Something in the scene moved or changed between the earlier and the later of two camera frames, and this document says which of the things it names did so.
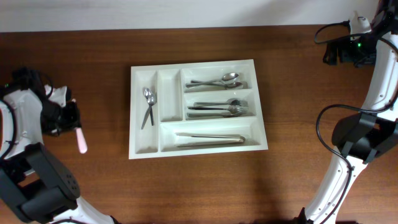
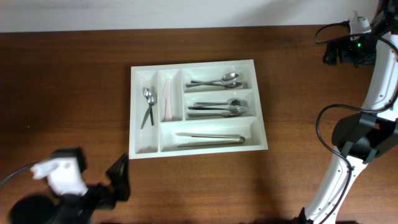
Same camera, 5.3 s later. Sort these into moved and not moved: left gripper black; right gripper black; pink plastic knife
Moved: left gripper black; pink plastic knife
Not moved: right gripper black
